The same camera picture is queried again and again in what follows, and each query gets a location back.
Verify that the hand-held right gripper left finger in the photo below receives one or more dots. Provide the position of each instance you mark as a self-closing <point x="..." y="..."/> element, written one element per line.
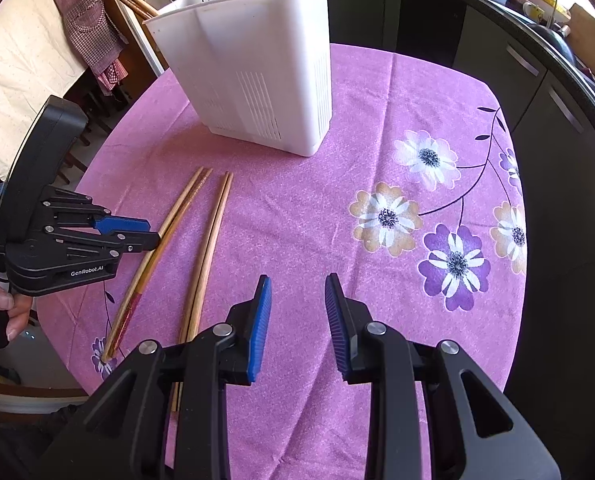
<point x="260" y="330"/>

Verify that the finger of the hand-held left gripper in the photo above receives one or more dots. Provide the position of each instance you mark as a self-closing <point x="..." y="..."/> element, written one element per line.
<point x="125" y="225"/>
<point x="137" y="242"/>

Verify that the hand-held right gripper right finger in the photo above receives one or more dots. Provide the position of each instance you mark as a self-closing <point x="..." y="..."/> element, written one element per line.
<point x="337" y="325"/>

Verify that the patterned wooden chopstick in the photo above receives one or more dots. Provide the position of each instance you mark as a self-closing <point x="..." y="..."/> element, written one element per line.
<point x="122" y="322"/>
<point x="133" y="302"/>

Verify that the white plastic utensil holder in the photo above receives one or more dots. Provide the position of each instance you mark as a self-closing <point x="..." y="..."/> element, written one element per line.
<point x="242" y="70"/>

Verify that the person's left hand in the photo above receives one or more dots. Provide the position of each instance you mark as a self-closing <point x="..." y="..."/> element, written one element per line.
<point x="19" y="310"/>

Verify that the dark wooden chairs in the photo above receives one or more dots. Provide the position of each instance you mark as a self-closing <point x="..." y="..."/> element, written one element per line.
<point x="92" y="120"/>

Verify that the white curtain cloth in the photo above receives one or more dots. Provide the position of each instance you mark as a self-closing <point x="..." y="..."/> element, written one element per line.
<point x="17" y="60"/>

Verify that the purple floral tablecloth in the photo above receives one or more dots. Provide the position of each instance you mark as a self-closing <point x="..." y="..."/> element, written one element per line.
<point x="327" y="200"/>

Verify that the checkered apron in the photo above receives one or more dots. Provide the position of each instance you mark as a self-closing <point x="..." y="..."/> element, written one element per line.
<point x="87" y="25"/>

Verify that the chopsticks inside holder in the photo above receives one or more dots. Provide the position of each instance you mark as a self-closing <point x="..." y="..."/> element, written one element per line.
<point x="137" y="35"/>

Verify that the dark base cabinets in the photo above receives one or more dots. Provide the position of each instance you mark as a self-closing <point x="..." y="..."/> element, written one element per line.
<point x="477" y="35"/>

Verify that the black kitchen countertop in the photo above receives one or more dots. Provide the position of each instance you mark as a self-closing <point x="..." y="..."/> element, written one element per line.
<point x="507" y="10"/>

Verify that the dark wok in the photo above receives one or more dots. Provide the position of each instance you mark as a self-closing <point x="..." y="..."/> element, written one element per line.
<point x="552" y="37"/>

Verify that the pale mug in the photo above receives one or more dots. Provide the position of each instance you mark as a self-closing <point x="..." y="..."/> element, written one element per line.
<point x="533" y="11"/>

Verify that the wooden cutting board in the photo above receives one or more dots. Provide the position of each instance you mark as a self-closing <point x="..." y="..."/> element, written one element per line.
<point x="592" y="35"/>

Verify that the small steel faucet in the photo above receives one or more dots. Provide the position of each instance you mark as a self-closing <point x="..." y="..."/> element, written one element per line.
<point x="552" y="0"/>

